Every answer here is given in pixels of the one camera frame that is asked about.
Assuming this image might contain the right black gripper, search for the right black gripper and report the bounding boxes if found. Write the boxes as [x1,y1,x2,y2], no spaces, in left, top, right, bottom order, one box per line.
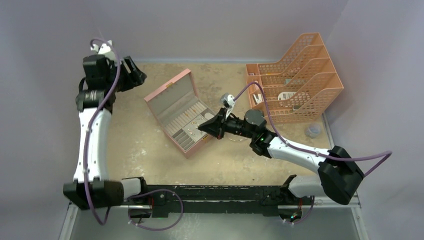
[199,107,256,140]

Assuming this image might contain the pink jewelry box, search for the pink jewelry box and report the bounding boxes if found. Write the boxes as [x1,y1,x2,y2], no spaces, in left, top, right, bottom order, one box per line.
[144,68,216,159]

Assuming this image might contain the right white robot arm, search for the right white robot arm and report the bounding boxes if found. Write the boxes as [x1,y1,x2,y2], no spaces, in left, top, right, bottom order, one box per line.
[198,108,365,205]

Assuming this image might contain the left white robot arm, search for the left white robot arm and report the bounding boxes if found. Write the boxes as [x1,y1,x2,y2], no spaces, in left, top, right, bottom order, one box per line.
[62,54,147,210]

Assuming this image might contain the cream oval watch pillow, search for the cream oval watch pillow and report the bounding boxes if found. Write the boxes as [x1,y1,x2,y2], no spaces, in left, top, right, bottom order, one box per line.
[204,112,215,120]

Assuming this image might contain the white stapler in organizer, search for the white stapler in organizer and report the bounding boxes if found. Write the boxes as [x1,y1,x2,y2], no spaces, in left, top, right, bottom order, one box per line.
[252,93,263,105]

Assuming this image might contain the white label card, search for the white label card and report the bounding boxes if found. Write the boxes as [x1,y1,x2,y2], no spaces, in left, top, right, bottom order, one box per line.
[277,91,296,101]

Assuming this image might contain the orange mesh file organizer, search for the orange mesh file organizer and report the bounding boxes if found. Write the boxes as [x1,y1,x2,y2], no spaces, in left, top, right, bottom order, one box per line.
[246,32,344,124]

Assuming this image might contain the clear plastic cup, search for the clear plastic cup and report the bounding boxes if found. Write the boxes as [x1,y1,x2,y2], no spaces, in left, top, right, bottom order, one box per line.
[304,122,323,139]

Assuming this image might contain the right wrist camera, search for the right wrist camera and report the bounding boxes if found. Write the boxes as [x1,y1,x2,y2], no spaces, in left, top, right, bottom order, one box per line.
[220,93,236,119]

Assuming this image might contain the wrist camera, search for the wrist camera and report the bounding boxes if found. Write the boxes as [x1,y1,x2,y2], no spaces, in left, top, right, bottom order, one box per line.
[220,93,236,119]
[90,40,117,65]

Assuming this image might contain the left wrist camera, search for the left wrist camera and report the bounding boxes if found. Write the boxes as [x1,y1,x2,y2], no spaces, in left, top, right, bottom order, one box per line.
[90,40,117,65]

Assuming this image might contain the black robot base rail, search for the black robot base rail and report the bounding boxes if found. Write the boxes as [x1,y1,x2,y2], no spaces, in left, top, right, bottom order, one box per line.
[122,175,313,219]

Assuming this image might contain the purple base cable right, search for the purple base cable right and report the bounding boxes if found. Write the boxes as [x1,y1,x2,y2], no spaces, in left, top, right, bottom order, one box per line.
[282,196,315,226]

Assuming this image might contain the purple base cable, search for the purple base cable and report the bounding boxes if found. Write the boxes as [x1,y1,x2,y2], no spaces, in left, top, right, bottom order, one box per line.
[127,189,184,232]
[282,196,315,226]

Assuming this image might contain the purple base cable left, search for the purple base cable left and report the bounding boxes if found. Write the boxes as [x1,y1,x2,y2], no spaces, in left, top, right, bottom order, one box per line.
[127,189,184,232]

